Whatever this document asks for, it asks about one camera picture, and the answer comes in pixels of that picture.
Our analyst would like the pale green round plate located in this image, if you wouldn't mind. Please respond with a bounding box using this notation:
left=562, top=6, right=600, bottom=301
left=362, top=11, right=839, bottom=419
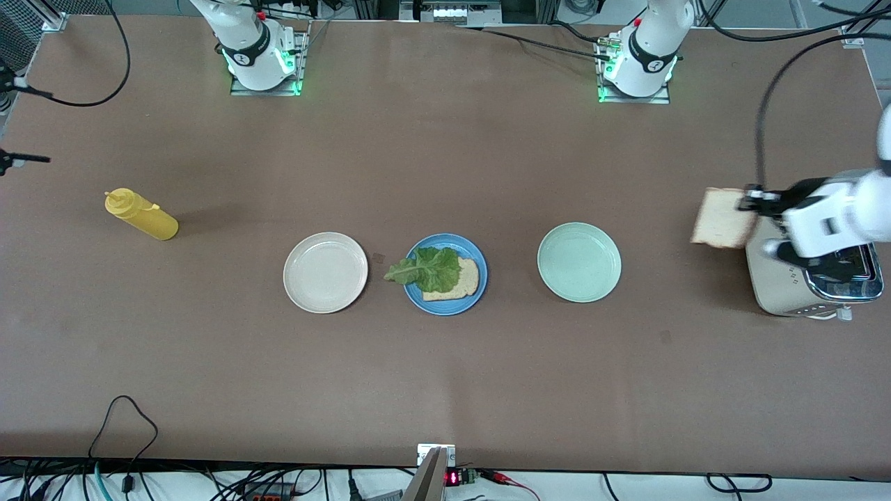
left=537, top=222, right=622, bottom=303

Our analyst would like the green lettuce leaf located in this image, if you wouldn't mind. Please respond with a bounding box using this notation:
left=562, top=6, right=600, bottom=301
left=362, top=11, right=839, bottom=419
left=384, top=247, right=462, bottom=294

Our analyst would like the aluminium corner bracket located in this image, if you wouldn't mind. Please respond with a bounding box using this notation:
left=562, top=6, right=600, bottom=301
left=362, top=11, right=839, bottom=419
left=40, top=0, right=69, bottom=32

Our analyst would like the black coiled cable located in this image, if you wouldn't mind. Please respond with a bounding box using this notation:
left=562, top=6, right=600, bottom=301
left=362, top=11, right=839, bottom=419
left=706, top=472, right=773, bottom=494

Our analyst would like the white metal bracket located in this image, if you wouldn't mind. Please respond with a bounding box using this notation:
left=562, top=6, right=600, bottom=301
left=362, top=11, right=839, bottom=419
left=417, top=443, right=457, bottom=467

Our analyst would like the cream two-slot toaster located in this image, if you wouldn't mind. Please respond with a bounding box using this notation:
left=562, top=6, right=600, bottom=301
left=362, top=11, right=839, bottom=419
left=745, top=219, right=885, bottom=322

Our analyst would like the grey equipment box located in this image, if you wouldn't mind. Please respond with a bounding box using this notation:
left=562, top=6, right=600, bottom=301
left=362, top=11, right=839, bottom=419
left=400, top=0, right=503, bottom=26

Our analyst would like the grey metal camera post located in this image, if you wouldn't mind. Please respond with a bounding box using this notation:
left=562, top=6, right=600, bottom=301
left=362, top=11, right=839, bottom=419
left=402, top=446, right=448, bottom=501

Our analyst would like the yellow mustard squeeze bottle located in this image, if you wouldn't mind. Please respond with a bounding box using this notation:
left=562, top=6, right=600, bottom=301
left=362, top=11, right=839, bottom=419
left=104, top=188, right=180, bottom=241

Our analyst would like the beige round plate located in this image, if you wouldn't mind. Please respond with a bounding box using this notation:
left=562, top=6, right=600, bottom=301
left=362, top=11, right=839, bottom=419
left=283, top=232, right=369, bottom=315

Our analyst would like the blue round plate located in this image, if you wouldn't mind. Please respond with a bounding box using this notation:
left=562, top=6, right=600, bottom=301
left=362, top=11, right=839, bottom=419
left=402, top=233, right=489, bottom=317

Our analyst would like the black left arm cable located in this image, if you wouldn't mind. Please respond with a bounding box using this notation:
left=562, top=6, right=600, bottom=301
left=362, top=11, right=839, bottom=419
left=755, top=28, right=891, bottom=189

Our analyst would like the aluminium frame profile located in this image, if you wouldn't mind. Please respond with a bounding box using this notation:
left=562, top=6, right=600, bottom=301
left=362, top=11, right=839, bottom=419
left=839, top=0, right=891, bottom=48

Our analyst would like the red clip lead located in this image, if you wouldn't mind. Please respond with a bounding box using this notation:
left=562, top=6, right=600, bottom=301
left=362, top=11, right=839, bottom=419
left=480, top=470, right=540, bottom=501

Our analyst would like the black looped cable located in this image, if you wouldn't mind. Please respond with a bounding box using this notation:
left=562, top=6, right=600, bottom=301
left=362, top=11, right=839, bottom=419
left=87, top=395, right=159, bottom=477

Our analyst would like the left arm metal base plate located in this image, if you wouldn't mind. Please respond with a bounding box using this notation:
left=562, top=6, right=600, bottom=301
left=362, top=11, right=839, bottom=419
left=594, top=33, right=672, bottom=105

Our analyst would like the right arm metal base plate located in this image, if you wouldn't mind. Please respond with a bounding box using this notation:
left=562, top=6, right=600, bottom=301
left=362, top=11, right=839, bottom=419
left=230, top=19, right=311, bottom=97

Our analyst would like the bread slice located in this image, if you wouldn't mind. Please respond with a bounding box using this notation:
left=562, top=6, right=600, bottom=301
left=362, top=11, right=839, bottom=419
left=421, top=257, right=480, bottom=302
left=691, top=188, right=757, bottom=250

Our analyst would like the black table cable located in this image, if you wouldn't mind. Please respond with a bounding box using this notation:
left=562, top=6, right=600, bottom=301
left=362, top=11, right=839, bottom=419
left=456, top=25, right=612, bottom=62

